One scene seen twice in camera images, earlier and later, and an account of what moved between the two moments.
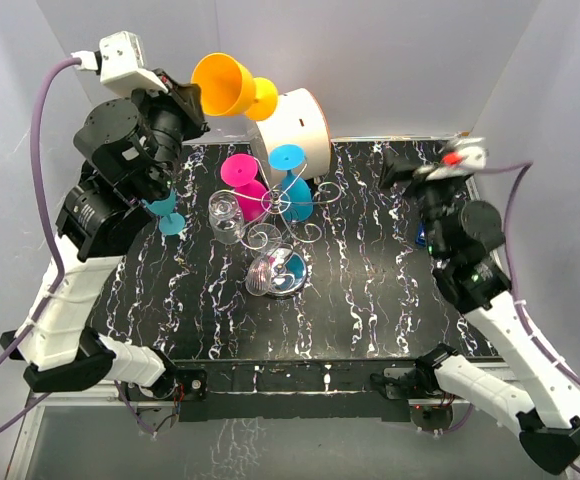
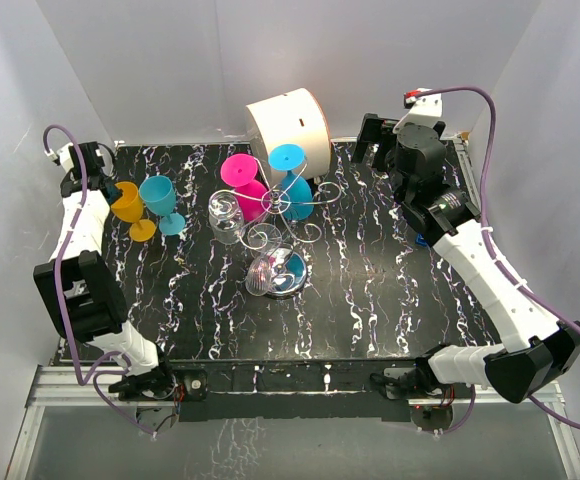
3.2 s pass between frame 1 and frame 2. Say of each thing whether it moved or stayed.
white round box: stayed
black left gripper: moved
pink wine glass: stayed
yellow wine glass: moved
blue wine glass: stayed
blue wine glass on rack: stayed
